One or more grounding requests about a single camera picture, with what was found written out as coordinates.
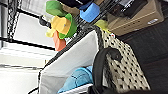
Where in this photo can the brown cardboard box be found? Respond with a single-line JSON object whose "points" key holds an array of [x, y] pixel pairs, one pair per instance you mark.
{"points": [[140, 21]]}

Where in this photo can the salmon orange toy block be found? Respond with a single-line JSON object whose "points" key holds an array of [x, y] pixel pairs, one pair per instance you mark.
{"points": [[59, 42]]}

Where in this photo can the brown plush toy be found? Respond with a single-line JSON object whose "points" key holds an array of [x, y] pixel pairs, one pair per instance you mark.
{"points": [[74, 9]]}

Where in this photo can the black small case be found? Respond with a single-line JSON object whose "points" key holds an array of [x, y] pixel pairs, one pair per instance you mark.
{"points": [[128, 6]]}

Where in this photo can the blue toy cup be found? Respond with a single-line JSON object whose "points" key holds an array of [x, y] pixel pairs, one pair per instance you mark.
{"points": [[90, 12]]}

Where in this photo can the yellow orange toy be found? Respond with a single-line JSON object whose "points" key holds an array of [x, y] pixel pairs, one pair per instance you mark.
{"points": [[60, 26]]}

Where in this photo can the yellow green toy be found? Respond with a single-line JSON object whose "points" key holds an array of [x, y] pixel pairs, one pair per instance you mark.
{"points": [[102, 25]]}

